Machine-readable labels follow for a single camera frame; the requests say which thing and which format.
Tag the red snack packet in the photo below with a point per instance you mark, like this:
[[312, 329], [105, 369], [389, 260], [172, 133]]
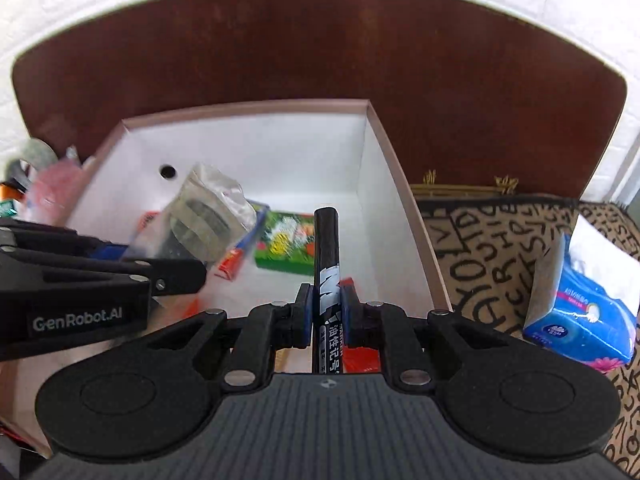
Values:
[[362, 360]]

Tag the clear tape roll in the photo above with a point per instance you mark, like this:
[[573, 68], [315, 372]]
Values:
[[37, 151]]

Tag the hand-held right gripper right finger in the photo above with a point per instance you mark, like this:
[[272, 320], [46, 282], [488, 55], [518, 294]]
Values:
[[351, 315]]

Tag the red toothbrush pack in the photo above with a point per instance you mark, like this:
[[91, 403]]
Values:
[[232, 262]]

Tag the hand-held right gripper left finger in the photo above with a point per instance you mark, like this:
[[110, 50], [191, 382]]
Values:
[[303, 315]]

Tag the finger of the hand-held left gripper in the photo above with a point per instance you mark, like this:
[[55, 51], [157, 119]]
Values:
[[114, 251], [175, 275]]

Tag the black marker pen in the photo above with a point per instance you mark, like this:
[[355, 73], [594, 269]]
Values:
[[327, 260]]

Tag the large brown cardboard box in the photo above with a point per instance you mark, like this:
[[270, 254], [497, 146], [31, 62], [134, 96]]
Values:
[[280, 160]]

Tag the blue tissue pack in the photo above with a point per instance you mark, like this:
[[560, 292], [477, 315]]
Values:
[[585, 310]]

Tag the green printed box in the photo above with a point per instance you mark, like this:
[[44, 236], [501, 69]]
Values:
[[282, 245]]

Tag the clear plastic bag with bottle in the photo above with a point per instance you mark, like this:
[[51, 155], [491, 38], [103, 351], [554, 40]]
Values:
[[210, 210]]

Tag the brown wooden headboard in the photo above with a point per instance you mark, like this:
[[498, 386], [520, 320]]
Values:
[[320, 50]]

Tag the letter-patterned blanket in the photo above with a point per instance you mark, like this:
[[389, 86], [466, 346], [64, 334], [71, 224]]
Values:
[[475, 260]]

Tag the pink white zip bag packet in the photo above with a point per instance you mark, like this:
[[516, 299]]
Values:
[[50, 185]]

